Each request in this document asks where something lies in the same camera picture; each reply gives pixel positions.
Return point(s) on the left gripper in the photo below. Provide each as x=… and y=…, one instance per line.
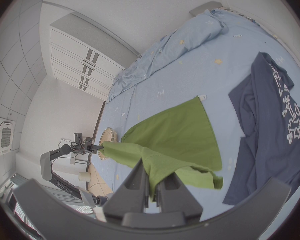
x=88, y=147

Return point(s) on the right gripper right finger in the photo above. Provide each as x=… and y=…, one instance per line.
x=175, y=196

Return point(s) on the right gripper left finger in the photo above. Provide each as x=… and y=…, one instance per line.
x=130, y=194

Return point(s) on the green shorts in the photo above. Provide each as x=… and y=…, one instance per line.
x=180, y=134

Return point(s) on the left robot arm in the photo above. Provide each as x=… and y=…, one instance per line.
x=46, y=166

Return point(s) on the white small table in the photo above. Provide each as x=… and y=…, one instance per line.
x=77, y=161

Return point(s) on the round woven basket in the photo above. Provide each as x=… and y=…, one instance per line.
x=110, y=135

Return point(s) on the white trash bin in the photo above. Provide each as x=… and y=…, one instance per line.
x=85, y=176

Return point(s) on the ceiling air conditioner vent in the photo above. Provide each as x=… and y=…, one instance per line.
x=5, y=136

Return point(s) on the window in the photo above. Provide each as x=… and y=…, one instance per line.
x=7, y=191

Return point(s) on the white wardrobe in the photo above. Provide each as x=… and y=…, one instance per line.
x=72, y=54

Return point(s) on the bed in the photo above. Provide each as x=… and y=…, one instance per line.
x=177, y=79

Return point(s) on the dark blue printed T-shirt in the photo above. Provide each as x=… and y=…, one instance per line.
x=270, y=134

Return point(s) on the pale blue quilt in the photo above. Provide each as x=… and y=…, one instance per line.
x=165, y=51

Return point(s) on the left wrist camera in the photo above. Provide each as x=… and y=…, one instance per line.
x=78, y=137

